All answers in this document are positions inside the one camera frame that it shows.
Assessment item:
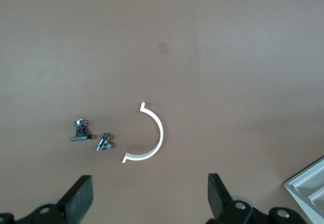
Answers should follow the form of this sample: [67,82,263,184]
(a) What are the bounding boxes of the white drawer cabinet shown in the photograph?
[284,155,324,224]

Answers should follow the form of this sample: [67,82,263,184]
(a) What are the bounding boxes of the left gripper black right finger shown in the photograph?
[206,173,308,224]

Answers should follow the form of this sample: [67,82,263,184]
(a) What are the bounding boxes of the black switch contact module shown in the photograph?
[70,119,93,143]

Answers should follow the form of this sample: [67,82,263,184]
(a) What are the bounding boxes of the white middle-level cabinet drawer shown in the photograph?
[308,186,324,212]

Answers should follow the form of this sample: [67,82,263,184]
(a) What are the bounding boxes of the white lowest cabinet drawer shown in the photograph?
[291,162,324,202]

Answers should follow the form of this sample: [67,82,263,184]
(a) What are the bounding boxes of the white semicircular plastic bracket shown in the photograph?
[121,101,164,164]

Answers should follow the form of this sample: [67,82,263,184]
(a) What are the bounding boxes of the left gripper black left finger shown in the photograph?
[0,175,94,224]

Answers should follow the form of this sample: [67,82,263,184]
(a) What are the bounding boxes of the square translucent tape patch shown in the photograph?
[156,41,170,55]

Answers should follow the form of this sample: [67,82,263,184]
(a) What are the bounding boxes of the small metal tee fitting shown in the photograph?
[96,132,114,153]

